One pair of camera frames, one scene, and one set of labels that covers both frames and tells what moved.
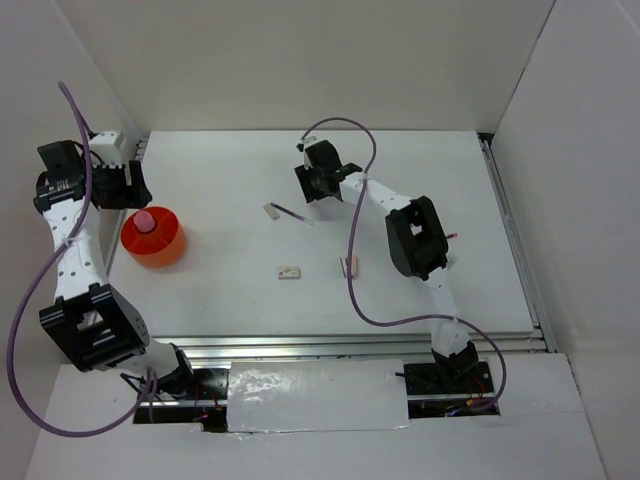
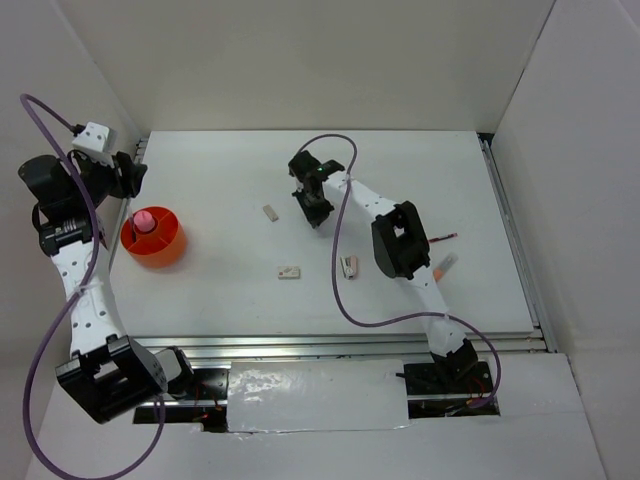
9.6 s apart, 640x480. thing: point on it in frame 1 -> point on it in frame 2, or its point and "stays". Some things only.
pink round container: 144,221 stays
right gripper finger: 312,194 -> 321,214
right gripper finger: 305,180 -> 306,208
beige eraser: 271,211 stays
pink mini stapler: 354,266 stays
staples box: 289,273 stays
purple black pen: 292,213 -> 131,220
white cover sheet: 321,394 stays
